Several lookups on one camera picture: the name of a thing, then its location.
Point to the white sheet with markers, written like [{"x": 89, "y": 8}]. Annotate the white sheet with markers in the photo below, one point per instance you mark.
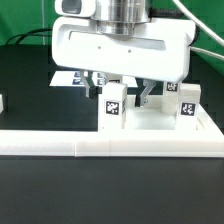
[{"x": 72, "y": 79}]

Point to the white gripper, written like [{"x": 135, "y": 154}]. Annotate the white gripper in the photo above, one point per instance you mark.
[{"x": 158, "y": 50}]

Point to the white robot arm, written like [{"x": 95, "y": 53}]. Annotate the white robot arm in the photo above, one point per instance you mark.
[{"x": 113, "y": 17}]

